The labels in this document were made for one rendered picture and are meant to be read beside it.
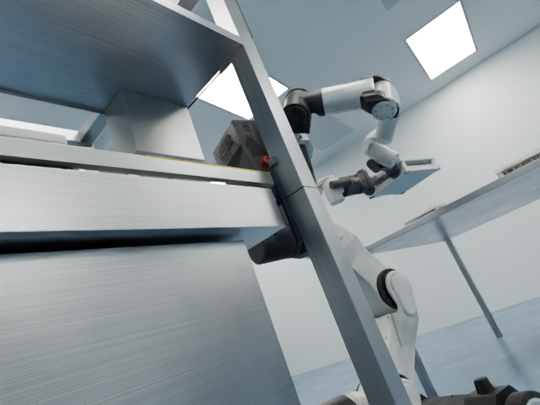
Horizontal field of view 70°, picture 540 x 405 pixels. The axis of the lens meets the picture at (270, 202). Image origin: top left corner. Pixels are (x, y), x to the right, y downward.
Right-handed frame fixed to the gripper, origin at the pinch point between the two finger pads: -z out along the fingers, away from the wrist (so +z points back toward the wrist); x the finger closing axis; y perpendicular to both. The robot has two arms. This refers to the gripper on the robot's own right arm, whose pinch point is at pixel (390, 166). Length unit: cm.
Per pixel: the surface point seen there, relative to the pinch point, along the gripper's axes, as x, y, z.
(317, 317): 38, -229, -425
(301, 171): 14, -14, 83
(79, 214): 23, -33, 132
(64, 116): -187, -219, -33
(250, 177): 13, -23, 93
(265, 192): 17, -22, 90
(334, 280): 41, -17, 85
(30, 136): 8, -36, 135
